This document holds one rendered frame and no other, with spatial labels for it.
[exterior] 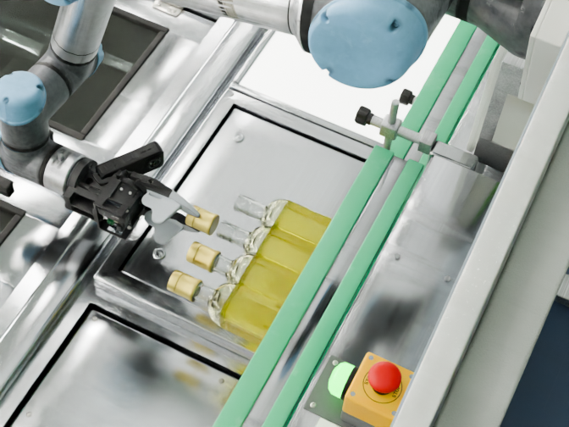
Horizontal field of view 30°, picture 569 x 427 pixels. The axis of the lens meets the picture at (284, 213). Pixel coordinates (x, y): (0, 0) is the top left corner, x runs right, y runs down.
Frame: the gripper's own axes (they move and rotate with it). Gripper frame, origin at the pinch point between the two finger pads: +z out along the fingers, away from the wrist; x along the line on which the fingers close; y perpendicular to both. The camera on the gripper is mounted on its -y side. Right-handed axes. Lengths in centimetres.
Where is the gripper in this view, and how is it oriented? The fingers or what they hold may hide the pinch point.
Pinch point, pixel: (194, 216)
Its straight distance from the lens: 168.2
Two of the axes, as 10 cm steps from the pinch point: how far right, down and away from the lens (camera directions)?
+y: -4.5, 7.3, -5.1
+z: 8.9, 3.9, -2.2
